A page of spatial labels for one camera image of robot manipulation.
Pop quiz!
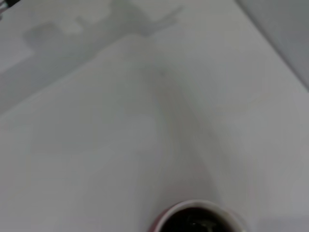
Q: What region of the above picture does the red ceramic mug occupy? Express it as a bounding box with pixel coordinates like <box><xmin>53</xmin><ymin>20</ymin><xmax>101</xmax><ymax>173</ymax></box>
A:
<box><xmin>151</xmin><ymin>199</ymin><xmax>245</xmax><ymax>232</ymax></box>

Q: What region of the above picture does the dark coffee liquid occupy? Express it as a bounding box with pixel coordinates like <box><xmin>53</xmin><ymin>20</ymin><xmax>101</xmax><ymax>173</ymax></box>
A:
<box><xmin>160</xmin><ymin>206</ymin><xmax>233</xmax><ymax>232</ymax></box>

